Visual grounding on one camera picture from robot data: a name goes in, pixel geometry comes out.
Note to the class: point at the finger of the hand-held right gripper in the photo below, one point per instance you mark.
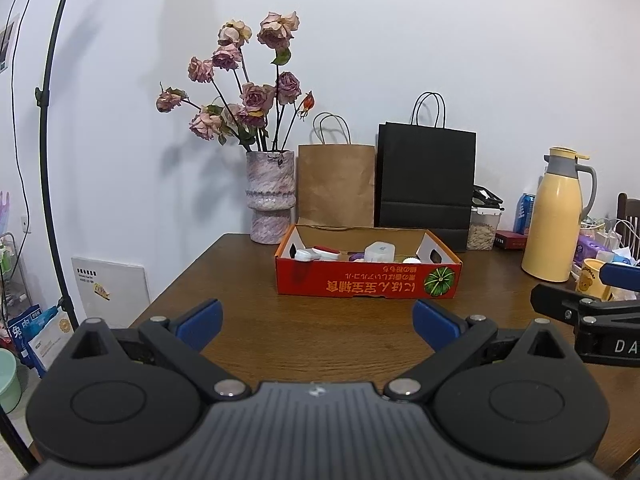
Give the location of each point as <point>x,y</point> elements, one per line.
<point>555,302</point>
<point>622,277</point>

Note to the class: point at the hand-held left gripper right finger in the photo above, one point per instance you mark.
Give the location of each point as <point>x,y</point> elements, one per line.
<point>432,322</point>

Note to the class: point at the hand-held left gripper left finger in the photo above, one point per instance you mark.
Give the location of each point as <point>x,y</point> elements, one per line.
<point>202,322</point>

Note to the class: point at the translucent white plastic box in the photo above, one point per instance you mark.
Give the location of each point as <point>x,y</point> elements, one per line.
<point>380,252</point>

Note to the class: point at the orange cardboard box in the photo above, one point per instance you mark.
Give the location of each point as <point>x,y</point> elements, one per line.
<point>350,280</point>

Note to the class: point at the white tube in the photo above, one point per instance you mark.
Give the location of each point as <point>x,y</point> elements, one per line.
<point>304,255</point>

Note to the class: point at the red and white case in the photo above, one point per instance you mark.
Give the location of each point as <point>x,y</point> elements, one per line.
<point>326,252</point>

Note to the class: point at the yellow mug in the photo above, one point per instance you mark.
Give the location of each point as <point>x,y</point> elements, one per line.
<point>592,280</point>

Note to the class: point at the purple tissue pack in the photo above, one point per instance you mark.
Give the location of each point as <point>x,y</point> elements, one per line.
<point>592,250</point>

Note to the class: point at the dark wooden chair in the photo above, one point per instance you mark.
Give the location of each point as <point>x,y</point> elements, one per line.
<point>629,215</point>

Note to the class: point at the yellow thermos jug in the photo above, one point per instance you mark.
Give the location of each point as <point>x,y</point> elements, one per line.
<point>552,230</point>

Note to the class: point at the dark red flat box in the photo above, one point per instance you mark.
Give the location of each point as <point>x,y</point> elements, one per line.
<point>510,241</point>

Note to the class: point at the blue drink can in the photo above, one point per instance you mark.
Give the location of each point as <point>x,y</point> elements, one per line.
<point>525,212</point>

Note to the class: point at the white flat board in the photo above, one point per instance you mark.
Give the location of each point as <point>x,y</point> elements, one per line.
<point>110,292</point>

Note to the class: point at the clear seed container black lid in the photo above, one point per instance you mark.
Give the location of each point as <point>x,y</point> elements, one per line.
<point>484,232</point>

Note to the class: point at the mottled pink ceramic vase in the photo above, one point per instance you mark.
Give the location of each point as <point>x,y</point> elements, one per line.
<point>270,195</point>

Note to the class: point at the black paper bag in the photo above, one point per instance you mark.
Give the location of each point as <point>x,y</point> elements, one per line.
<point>425,175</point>

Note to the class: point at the blue and white packets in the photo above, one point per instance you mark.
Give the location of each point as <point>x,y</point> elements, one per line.
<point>40,335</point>

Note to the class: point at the brown paper bag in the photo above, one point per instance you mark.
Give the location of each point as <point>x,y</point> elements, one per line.
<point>336,185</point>

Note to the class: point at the green plastic basin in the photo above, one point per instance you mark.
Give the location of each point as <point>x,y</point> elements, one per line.
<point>9,382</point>

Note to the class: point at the black light stand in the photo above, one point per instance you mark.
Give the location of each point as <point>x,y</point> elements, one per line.
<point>47,160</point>

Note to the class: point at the dried pink roses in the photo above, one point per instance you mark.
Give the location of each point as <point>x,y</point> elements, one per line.
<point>250,95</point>

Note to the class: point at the purple wall sticker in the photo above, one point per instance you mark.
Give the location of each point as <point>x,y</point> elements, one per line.
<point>4,210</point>

